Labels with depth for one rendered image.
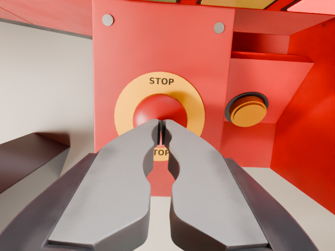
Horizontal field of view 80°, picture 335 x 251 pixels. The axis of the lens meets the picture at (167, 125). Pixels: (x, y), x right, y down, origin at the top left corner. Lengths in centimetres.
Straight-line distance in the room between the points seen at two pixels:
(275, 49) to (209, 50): 12
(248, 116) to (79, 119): 87
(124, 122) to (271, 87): 15
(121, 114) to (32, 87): 94
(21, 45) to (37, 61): 9
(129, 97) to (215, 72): 7
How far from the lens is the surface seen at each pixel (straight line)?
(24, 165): 84
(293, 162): 25
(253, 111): 23
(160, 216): 115
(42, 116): 109
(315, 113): 23
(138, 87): 16
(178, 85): 16
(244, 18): 43
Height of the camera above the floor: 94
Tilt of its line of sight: 79 degrees down
